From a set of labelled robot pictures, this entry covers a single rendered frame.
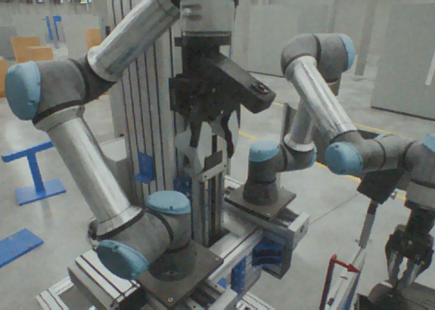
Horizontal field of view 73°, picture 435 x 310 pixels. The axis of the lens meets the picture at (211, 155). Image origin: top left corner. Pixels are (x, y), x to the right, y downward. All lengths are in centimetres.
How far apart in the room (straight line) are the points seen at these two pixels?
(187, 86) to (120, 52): 29
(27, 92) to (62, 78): 8
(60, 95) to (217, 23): 41
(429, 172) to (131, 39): 67
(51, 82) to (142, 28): 23
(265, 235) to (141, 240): 66
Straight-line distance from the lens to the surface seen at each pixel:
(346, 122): 76
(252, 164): 115
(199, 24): 43
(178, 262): 87
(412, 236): 75
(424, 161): 75
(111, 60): 74
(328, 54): 98
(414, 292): 88
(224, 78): 41
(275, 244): 123
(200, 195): 101
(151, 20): 64
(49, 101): 71
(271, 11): 1092
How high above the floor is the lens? 170
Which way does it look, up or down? 24 degrees down
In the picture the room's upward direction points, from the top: straight up
